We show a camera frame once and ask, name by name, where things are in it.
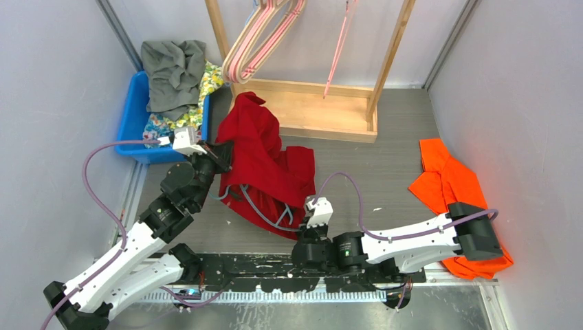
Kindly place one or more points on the thin pink wire hanger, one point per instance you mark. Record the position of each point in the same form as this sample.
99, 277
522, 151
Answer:
350, 10

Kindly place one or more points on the grey-blue hanger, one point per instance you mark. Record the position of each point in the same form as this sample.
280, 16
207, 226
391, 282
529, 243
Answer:
240, 201

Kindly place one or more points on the blue floral garment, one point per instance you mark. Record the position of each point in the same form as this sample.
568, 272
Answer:
158, 126

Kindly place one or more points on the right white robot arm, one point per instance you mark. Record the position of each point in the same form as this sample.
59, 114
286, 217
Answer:
464, 230

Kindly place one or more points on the slotted cable duct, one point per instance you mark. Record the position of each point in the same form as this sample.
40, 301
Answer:
317, 296

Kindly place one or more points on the orange garment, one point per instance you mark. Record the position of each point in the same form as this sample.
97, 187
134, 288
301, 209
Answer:
446, 180

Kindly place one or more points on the wooden clothes rack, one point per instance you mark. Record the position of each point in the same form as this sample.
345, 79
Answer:
348, 113

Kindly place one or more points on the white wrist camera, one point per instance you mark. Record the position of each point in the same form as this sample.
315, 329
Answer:
185, 141
317, 212

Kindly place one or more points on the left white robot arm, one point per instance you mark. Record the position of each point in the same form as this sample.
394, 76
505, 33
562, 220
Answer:
96, 296

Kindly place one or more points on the yellow floral garment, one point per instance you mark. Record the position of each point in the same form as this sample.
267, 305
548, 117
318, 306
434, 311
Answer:
211, 81

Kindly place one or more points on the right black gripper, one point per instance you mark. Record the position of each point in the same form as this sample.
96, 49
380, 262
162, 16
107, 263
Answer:
306, 231

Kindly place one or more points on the blue plastic bin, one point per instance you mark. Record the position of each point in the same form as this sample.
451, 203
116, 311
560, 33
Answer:
133, 122

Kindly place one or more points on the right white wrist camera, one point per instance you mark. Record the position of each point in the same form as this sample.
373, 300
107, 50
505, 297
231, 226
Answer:
317, 212

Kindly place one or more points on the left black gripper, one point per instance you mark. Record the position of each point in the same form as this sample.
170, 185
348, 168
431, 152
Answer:
220, 152

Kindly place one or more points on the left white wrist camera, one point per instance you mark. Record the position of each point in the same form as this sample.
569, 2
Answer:
185, 141

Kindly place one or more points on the red skirt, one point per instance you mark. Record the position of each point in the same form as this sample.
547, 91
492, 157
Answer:
276, 174

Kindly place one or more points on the beige hanger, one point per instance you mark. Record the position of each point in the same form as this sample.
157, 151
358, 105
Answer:
234, 61

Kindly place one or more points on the grey garment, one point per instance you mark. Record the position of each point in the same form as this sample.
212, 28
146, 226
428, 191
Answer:
174, 72

